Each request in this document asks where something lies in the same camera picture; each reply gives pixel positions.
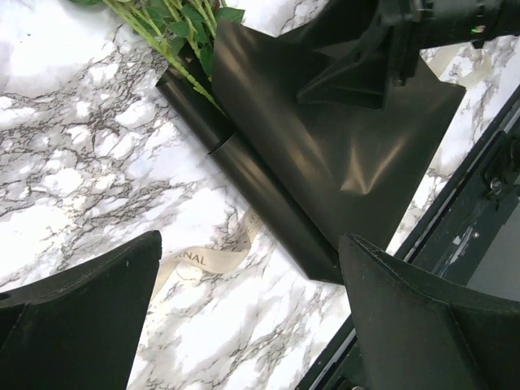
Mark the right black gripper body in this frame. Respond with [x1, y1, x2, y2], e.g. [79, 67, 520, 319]
[377, 0, 519, 85]

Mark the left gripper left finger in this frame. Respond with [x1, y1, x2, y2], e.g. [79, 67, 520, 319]
[1, 231, 162, 389]

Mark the black wrapping paper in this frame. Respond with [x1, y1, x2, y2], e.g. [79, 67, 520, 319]
[157, 22, 465, 284]

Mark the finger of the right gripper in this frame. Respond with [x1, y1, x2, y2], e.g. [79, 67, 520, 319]
[279, 0, 379, 50]
[297, 26, 394, 110]

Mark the cream ribbon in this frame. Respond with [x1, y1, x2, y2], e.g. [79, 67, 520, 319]
[150, 44, 492, 301]

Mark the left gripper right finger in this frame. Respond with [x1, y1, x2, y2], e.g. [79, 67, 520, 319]
[339, 234, 519, 389]

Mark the pink flower bouquet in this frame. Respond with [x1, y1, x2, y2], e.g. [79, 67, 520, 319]
[71, 0, 245, 107]

